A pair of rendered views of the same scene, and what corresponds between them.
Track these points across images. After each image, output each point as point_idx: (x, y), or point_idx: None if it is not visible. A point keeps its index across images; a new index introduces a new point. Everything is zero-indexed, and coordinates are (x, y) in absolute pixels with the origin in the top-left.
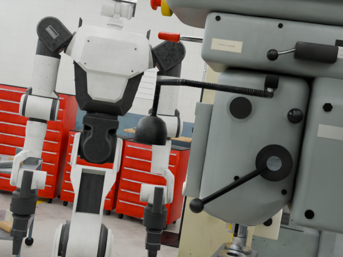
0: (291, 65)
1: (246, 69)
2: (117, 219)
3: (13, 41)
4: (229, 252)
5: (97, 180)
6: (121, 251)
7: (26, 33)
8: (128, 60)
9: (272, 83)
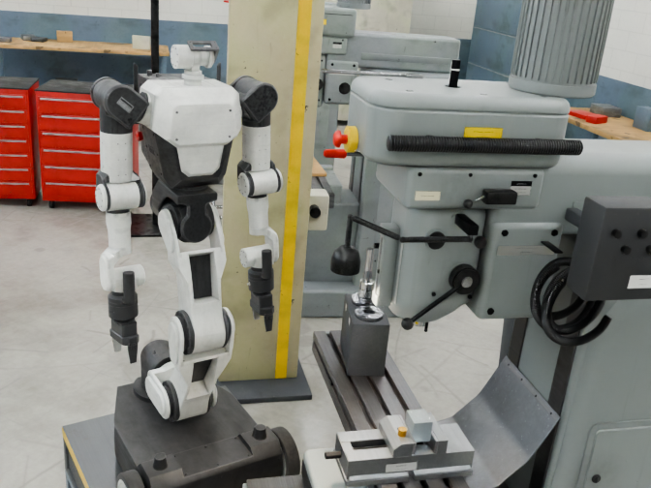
0: (479, 204)
1: None
2: (47, 209)
3: None
4: (364, 310)
5: (202, 260)
6: (87, 261)
7: None
8: (224, 125)
9: (474, 232)
